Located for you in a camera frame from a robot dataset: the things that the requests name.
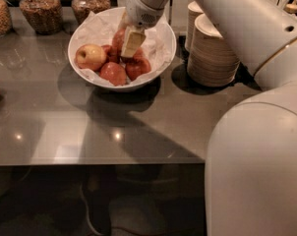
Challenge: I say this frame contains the glass jar middle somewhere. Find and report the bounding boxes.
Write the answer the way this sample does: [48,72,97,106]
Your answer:
[19,0,63,35]

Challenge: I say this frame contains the stack paper bowls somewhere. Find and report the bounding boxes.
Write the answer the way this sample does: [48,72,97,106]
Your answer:
[187,14,240,88]
[185,1,204,51]

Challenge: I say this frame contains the yellow-red apple left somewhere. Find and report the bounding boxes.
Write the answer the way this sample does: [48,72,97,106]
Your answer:
[75,44,107,72]

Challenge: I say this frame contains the white paper bowl liner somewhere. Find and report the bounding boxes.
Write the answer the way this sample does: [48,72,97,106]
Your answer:
[73,10,174,87]

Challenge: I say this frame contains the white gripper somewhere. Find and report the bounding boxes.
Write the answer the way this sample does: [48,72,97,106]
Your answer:
[118,0,168,58]

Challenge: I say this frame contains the white cable on floor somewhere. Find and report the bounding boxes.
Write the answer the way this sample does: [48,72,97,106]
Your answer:
[79,184,105,236]

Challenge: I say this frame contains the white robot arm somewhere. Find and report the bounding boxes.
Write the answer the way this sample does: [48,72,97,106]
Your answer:
[126,0,297,236]

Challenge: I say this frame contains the rear stack paper bowls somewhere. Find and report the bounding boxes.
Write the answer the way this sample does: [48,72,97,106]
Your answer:
[185,1,204,51]

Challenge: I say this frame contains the glass jar right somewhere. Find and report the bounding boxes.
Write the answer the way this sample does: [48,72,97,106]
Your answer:
[71,0,111,25]

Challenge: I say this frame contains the white ceramic bowl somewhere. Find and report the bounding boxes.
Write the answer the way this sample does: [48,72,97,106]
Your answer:
[67,6,177,93]

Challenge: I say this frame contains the front stack paper bowls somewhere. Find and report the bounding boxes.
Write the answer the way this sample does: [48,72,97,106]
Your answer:
[187,14,240,88]

